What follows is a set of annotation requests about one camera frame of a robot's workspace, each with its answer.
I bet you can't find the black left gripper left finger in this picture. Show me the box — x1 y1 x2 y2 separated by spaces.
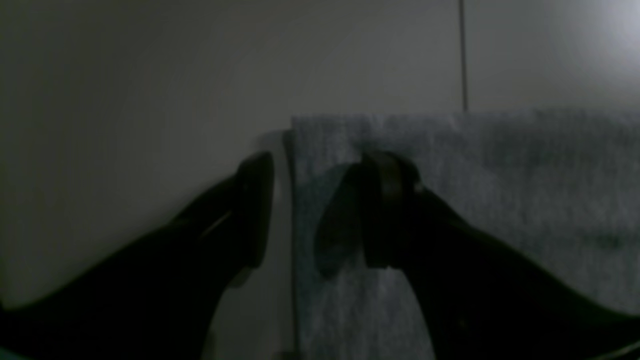
1 152 275 360

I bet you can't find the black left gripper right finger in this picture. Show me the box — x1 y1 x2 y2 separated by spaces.
359 151 640 360

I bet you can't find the grey T-shirt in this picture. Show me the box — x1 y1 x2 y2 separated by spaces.
291 108 639 360

